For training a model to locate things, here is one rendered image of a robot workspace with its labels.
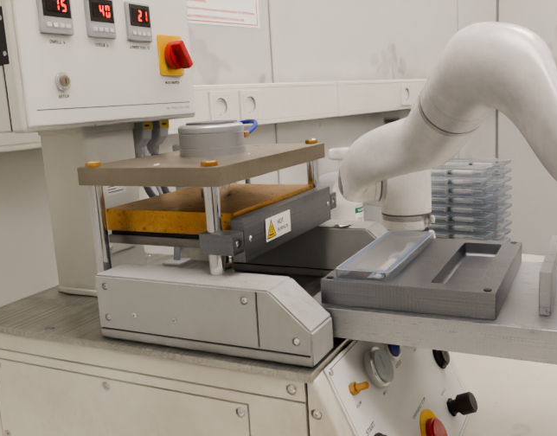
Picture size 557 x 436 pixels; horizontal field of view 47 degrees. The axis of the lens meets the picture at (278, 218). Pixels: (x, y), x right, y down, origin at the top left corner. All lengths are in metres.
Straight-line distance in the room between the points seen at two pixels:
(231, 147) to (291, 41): 1.03
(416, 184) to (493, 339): 0.52
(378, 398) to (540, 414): 0.31
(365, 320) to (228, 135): 0.27
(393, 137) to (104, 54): 0.42
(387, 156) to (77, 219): 0.45
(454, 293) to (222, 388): 0.24
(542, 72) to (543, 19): 2.38
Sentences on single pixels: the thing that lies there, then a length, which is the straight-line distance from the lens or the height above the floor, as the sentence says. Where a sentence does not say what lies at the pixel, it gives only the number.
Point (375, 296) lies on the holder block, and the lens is 0.61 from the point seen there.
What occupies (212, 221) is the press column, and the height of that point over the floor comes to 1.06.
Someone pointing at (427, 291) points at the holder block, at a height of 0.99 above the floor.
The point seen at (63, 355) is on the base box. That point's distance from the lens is 0.76.
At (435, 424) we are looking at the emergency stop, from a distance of 0.76.
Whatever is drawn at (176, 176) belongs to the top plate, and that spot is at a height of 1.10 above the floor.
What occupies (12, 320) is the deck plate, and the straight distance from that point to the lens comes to 0.83.
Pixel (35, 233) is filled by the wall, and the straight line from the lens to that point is 1.23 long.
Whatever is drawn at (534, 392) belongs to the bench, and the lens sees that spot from 0.99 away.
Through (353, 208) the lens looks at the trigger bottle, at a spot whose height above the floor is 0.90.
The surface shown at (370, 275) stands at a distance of 0.62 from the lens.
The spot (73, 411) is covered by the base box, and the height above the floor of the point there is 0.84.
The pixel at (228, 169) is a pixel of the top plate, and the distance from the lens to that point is 0.64.
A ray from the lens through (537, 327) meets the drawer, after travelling 0.59.
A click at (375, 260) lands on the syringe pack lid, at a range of 0.66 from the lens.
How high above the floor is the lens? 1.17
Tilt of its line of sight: 11 degrees down
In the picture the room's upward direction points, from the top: 3 degrees counter-clockwise
